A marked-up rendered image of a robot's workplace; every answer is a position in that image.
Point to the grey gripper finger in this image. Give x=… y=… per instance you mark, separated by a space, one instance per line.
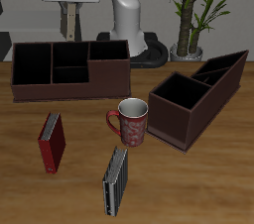
x=63 y=7
x=78 y=7

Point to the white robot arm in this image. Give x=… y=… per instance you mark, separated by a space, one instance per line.
x=127 y=13

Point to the dark brown desk caddy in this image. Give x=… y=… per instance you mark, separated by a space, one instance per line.
x=109 y=77
x=211 y=99

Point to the red book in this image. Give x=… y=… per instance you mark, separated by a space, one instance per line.
x=54 y=145

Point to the black book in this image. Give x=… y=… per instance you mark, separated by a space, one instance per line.
x=116 y=181

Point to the green pot plant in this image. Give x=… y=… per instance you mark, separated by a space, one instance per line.
x=186 y=26

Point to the red patterned mug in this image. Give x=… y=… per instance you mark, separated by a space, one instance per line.
x=133 y=129

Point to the flat black base plate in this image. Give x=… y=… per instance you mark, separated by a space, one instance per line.
x=153 y=54

